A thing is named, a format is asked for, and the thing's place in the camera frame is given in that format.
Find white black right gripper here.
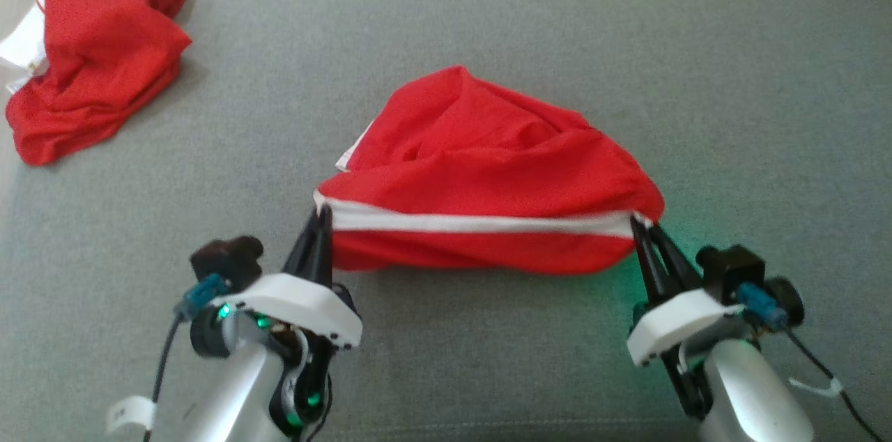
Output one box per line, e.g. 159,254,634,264
626,214,745,422

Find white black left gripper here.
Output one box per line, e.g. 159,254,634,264
209,205,363,429

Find red shorts with white stripe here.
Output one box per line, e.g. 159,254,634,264
314,66,665,275

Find red jersey with white sleeves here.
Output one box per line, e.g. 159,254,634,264
0,0,192,166

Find grey sofa seat cushion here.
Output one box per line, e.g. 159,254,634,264
0,0,892,442

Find blue right camera connector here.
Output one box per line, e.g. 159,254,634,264
737,282,788,330

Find blue camera connector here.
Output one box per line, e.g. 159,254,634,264
174,273,231,321
737,282,788,330

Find blue left camera connector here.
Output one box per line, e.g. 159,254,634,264
174,273,231,321

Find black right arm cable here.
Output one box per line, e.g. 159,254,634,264
784,327,882,442

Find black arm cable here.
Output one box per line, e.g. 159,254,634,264
784,327,882,442
143,313,183,442

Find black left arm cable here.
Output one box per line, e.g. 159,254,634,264
143,313,183,442

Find white right cable tie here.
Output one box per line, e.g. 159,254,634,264
789,376,844,399

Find white left cable label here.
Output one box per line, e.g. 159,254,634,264
106,395,155,432

